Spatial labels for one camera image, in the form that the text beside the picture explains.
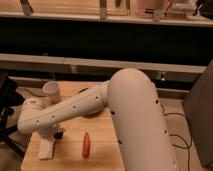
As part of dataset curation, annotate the dark cabinet at right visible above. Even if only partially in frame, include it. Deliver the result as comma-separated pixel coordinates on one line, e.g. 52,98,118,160
182,59,213,170

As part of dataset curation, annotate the white sponge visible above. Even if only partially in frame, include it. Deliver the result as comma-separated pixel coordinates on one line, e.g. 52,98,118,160
38,139,54,160

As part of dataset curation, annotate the black floor cable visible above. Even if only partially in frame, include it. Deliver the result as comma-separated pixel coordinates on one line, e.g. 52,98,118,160
161,103,193,171

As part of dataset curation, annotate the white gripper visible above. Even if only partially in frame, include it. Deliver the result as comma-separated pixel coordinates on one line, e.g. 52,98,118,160
38,124,64,141

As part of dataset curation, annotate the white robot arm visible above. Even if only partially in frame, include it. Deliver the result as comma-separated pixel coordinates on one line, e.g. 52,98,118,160
18,68,179,171

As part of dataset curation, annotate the orange carrot toy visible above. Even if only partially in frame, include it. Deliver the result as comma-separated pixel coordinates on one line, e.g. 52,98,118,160
82,132,90,158

